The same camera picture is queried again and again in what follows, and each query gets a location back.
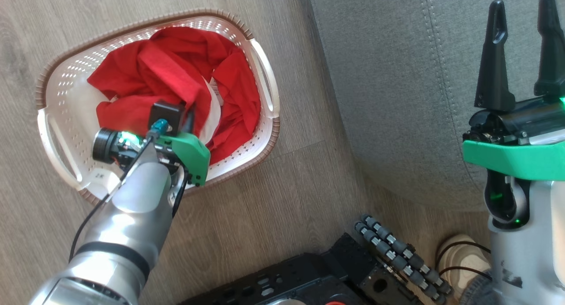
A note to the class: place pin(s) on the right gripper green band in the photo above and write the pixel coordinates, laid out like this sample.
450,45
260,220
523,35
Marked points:
512,157

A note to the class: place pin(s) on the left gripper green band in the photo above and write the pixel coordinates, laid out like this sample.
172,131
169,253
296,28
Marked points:
190,152

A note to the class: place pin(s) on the red and white jersey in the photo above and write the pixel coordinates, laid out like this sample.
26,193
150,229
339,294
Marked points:
167,71

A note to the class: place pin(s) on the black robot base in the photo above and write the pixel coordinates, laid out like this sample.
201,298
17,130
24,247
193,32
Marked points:
318,278

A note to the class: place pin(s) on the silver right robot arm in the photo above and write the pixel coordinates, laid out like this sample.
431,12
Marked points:
529,243

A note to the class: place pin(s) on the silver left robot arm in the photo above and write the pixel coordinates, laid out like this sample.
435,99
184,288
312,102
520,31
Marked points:
123,234

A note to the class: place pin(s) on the white perforated laundry basket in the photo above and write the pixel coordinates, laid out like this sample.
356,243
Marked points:
66,102

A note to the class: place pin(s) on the grey fabric sofa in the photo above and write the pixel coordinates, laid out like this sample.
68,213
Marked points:
397,84

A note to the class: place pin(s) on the beige shoe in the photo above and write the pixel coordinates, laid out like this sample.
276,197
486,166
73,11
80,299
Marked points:
463,254

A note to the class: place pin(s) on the grey jeans leg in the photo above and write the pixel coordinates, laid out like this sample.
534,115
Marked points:
479,291

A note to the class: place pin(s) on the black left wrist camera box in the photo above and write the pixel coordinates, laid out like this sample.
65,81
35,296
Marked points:
166,114

